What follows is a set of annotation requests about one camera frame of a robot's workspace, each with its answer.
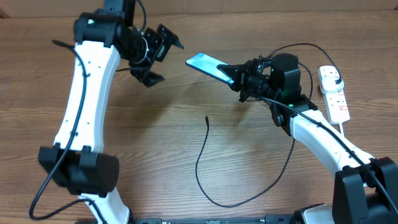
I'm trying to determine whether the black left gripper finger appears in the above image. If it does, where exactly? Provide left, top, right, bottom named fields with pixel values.
left=133, top=70, right=165, bottom=87
left=157, top=24, right=184, bottom=50

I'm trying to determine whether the blue Galaxy smartphone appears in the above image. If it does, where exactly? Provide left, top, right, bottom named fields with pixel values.
left=185, top=52, right=234, bottom=85

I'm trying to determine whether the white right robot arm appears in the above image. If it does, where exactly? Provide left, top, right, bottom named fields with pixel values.
left=217, top=54, right=397, bottom=223

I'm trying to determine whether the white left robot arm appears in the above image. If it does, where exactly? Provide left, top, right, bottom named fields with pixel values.
left=38, top=0, right=181, bottom=223

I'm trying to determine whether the white charger plug adapter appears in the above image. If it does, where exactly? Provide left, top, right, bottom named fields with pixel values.
left=320, top=76, right=345, bottom=94

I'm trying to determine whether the white power strip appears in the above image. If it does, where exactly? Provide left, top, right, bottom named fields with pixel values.
left=318, top=65, right=350, bottom=124

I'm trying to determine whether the black charger cable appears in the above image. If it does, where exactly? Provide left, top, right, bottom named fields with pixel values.
left=195, top=42, right=344, bottom=208

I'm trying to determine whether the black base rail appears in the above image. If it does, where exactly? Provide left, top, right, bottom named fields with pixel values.
left=126, top=214, right=302, bottom=224

